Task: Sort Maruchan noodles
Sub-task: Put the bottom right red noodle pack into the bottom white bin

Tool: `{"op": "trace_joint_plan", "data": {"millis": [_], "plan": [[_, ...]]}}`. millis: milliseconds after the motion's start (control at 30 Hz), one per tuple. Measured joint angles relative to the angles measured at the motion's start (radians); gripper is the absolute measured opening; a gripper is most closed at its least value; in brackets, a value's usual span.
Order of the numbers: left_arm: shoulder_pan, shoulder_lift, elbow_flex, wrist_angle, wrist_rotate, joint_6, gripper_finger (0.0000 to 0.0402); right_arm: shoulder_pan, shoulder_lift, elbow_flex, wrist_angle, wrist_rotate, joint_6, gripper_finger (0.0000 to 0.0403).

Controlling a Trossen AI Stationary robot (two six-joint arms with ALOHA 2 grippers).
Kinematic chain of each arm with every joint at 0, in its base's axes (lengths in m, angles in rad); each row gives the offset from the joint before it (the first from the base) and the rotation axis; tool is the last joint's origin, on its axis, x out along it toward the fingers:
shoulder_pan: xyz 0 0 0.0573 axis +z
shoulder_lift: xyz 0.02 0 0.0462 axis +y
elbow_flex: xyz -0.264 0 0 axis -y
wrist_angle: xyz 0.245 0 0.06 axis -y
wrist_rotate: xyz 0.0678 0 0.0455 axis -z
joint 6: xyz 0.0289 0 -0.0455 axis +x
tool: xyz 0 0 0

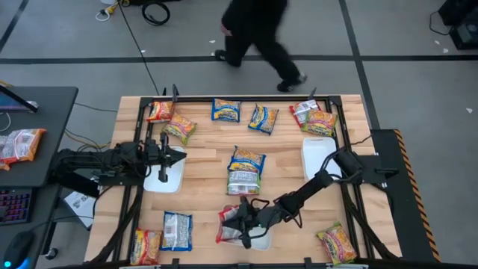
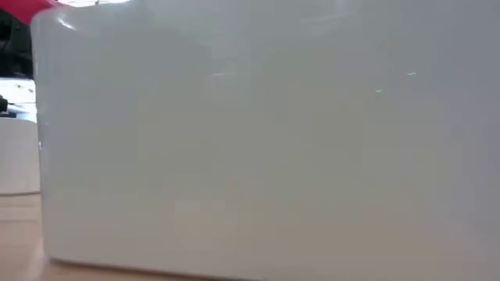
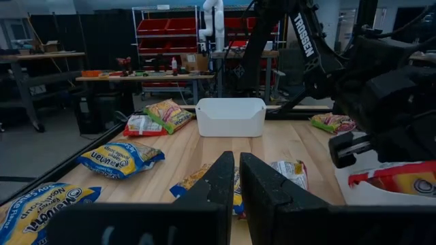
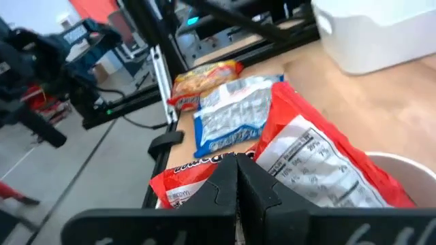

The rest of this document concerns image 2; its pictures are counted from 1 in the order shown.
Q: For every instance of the red Maruchan noodle pack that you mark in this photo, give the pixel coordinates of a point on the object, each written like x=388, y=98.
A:
x=27, y=8

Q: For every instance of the white plastic bin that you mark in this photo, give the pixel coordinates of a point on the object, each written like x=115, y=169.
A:
x=250, y=156
x=15, y=156

